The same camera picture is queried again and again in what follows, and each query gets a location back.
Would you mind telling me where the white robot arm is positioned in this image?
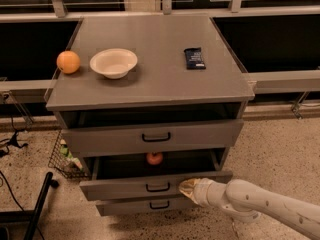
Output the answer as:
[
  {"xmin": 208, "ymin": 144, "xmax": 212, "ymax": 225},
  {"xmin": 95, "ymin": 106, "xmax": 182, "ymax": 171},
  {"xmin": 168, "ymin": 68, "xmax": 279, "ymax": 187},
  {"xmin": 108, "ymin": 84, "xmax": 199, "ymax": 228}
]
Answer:
[{"xmin": 179, "ymin": 178, "xmax": 320, "ymax": 240}]

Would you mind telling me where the grey bottom drawer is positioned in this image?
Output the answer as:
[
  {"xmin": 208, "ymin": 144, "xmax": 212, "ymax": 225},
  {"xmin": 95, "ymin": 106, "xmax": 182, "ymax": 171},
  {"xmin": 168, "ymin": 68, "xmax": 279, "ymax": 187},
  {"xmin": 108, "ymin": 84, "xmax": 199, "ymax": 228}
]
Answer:
[{"xmin": 96, "ymin": 196, "xmax": 196, "ymax": 216}]

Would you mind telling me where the grey top drawer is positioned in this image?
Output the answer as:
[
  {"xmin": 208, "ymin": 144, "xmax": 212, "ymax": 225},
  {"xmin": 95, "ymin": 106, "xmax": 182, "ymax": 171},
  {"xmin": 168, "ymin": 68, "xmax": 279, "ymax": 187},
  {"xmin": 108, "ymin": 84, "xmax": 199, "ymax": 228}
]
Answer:
[{"xmin": 62, "ymin": 119, "xmax": 244, "ymax": 157}]

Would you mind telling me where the grey drawer cabinet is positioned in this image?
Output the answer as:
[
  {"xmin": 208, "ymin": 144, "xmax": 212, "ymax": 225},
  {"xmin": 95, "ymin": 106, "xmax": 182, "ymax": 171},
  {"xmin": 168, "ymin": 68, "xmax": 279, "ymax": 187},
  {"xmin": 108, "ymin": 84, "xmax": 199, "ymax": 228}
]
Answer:
[{"xmin": 47, "ymin": 16, "xmax": 254, "ymax": 172}]

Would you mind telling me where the red apple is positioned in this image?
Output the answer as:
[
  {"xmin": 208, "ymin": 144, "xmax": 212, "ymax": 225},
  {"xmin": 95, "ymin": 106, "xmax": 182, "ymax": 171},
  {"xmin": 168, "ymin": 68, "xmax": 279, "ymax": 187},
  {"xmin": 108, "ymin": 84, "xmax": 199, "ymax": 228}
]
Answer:
[{"xmin": 146, "ymin": 152, "xmax": 163, "ymax": 166}]

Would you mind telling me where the dark blue snack packet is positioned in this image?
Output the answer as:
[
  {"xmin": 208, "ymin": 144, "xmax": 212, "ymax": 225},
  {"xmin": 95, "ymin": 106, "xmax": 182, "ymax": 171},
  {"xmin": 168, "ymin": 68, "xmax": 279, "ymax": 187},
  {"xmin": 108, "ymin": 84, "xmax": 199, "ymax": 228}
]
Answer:
[{"xmin": 184, "ymin": 47, "xmax": 206, "ymax": 70}]

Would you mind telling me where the white bowl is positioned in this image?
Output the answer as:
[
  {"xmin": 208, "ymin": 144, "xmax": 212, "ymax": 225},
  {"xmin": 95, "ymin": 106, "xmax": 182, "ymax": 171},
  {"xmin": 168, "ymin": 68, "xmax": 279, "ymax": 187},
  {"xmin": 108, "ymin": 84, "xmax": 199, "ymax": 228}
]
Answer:
[{"xmin": 90, "ymin": 48, "xmax": 138, "ymax": 79}]

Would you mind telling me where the black stand leg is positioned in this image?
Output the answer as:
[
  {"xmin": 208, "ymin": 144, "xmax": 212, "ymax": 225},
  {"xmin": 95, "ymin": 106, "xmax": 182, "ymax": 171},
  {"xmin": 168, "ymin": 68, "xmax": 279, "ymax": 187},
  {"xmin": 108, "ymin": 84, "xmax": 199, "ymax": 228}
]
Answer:
[{"xmin": 0, "ymin": 172, "xmax": 59, "ymax": 240}]

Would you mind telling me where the orange fruit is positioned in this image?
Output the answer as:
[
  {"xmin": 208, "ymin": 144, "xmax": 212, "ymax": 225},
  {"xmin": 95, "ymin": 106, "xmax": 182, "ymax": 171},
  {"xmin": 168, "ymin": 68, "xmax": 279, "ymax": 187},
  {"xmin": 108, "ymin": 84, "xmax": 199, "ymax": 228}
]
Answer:
[{"xmin": 56, "ymin": 51, "xmax": 80, "ymax": 74}]

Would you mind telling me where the wire basket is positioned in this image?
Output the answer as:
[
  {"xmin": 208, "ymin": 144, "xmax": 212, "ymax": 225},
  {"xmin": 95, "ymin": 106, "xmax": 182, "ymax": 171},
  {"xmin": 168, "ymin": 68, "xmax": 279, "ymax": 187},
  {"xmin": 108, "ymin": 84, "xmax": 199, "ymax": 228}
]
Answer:
[{"xmin": 48, "ymin": 133, "xmax": 89, "ymax": 179}]

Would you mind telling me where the metal railing bracket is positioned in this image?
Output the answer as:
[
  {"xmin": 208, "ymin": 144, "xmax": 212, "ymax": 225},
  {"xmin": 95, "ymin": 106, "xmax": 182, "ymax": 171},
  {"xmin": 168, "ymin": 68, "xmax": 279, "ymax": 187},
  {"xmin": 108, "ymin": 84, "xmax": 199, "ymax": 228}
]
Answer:
[{"xmin": 291, "ymin": 92, "xmax": 309, "ymax": 119}]

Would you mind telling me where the black floor cable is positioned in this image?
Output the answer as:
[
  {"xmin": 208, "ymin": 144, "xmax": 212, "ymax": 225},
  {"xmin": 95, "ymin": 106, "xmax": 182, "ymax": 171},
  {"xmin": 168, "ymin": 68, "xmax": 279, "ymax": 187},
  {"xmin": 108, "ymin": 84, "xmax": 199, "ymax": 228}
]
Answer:
[{"xmin": 0, "ymin": 93, "xmax": 46, "ymax": 240}]

